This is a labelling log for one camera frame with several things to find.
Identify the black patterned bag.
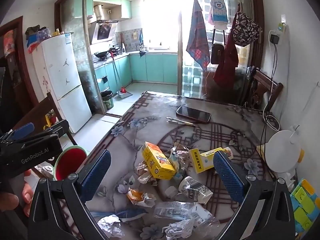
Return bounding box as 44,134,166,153
232,11,260,47

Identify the white refrigerator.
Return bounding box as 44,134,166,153
31,32,92,133

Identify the yellow drink carton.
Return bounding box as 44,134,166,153
142,141,177,180

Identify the yellow and white carton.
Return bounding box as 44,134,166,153
188,147,233,174

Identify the red bin with green rim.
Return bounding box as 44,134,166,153
52,145,88,182

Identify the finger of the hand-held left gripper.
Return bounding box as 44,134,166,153
0,122,35,145
24,119,70,144

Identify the small black bag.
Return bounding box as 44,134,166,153
210,29,225,65

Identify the crumpled silver wrapper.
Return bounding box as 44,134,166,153
170,142,190,178

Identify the dark cloth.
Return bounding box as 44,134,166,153
25,25,47,39

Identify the yellow toy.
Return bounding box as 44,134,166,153
44,114,57,130

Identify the crumpled brown wrapper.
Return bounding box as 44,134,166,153
136,160,158,187

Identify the crumpled paper cup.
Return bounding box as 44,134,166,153
178,176,213,204

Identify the orange snack wrapper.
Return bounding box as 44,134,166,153
126,188,155,208

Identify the dark wooden chair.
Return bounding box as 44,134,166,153
246,66,284,112

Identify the yellow tipped pen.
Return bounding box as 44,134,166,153
168,119,197,126

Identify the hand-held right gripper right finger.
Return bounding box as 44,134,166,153
213,150,297,240

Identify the blue wrapper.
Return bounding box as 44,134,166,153
91,206,149,222

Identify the blue paper bag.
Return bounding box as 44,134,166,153
207,0,229,25

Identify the clear plastic bottle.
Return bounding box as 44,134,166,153
153,200,220,230

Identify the blue plaid towel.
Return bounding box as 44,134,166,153
186,0,211,72

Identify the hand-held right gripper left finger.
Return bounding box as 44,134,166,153
27,149,112,240

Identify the green kitchen waste bin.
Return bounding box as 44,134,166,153
100,90,114,110

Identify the crumpled white paper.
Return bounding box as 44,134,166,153
162,219,195,240
97,215,122,239

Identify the small white cap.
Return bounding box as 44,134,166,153
165,185,178,197

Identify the range hood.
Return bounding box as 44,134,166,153
91,19,119,45

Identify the pale yellow pad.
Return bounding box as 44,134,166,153
256,144,269,161

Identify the black smartphone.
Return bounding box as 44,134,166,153
176,105,212,123

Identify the dark red garment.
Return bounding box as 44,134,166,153
213,10,239,88

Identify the carved wooden chair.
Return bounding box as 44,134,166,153
12,92,78,175

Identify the black charger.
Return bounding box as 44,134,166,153
269,31,281,45

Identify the person's left hand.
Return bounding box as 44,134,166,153
0,169,34,217

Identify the red wall poster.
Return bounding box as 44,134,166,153
3,29,15,57

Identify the black cable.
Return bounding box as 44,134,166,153
260,42,278,150

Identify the white duck lamp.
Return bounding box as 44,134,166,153
264,129,305,180

